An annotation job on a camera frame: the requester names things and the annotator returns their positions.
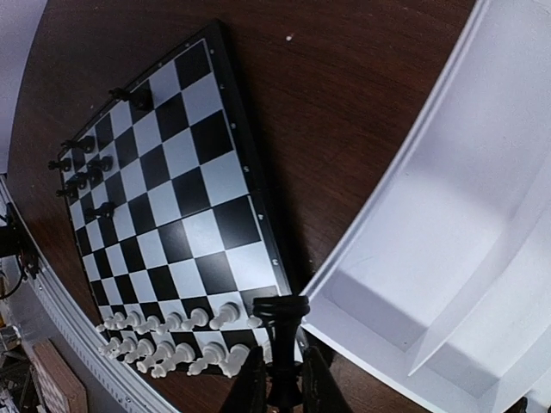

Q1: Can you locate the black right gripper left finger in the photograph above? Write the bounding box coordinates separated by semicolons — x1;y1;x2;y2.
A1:
219;346;267;413

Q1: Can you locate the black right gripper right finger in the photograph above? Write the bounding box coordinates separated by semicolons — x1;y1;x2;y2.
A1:
302;347;352;413

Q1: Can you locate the white plastic divided tray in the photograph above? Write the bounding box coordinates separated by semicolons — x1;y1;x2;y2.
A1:
302;1;550;412

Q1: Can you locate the black white chessboard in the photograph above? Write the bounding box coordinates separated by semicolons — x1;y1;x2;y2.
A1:
58;19;298;375

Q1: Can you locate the black chess pawn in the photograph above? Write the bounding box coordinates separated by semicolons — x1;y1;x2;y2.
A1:
88;156;113;172
47;158;72;172
70;169;102;188
55;182;87;198

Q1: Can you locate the black chess bishop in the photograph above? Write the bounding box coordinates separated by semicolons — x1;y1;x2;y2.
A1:
108;88;152;111

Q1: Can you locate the white chess piece row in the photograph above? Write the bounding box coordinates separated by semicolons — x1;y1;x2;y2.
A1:
96;307;271;379

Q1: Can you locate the black chess king piece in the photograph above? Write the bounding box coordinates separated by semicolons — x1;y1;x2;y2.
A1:
253;295;310;412

